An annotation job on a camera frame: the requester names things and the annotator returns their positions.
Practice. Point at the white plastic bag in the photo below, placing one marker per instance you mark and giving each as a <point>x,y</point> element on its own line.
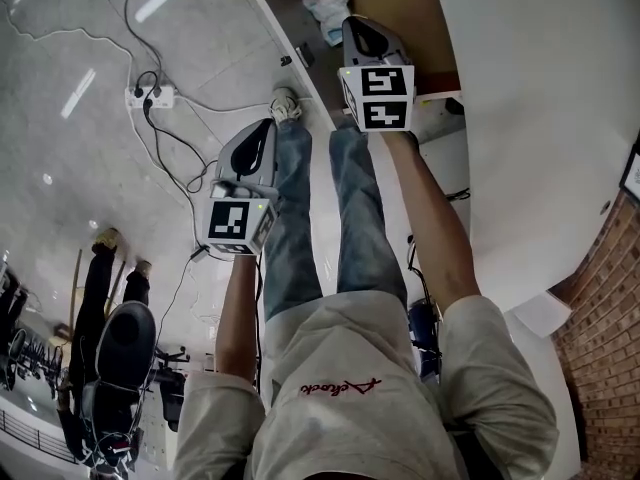
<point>327,5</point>

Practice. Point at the black power adapter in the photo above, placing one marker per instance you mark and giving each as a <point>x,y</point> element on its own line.
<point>199,254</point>

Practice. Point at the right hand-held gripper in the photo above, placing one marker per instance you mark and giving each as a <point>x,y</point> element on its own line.
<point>382,93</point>

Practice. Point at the person's blue jeans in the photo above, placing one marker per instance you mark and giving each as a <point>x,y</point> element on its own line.
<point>295,228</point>

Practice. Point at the grey sneaker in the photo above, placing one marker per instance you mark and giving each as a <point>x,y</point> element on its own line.
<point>286,105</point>

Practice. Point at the person's grey t-shirt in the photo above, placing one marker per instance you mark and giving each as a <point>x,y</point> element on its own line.
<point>350,418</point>

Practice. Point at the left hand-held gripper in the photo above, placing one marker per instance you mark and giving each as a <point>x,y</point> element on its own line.
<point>235,223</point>

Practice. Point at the person's right forearm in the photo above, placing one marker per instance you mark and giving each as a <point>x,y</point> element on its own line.
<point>430,218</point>

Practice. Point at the black picture frame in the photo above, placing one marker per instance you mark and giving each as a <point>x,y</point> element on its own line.
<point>632,175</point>

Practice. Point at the white wooden drawer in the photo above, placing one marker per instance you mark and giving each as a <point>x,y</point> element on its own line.
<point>415,28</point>

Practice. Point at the white power strip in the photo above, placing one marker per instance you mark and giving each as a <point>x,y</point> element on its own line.
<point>160,99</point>

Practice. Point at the person's left forearm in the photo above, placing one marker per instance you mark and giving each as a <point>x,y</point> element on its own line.
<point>235,318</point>

